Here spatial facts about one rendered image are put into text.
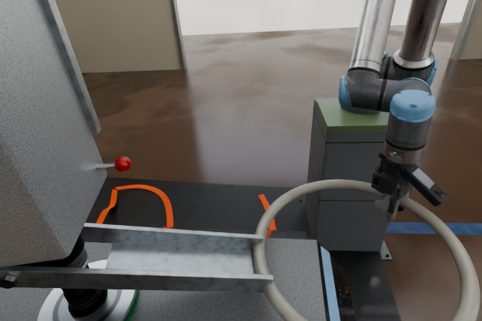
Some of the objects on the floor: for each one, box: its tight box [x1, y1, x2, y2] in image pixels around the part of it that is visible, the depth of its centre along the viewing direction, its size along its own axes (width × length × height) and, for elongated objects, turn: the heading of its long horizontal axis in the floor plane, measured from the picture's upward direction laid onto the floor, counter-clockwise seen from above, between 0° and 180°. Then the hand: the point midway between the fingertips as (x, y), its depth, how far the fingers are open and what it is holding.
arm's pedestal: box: [300, 98, 392, 260], centre depth 164 cm, size 50×50×85 cm
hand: (397, 214), depth 82 cm, fingers closed on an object, 5 cm apart
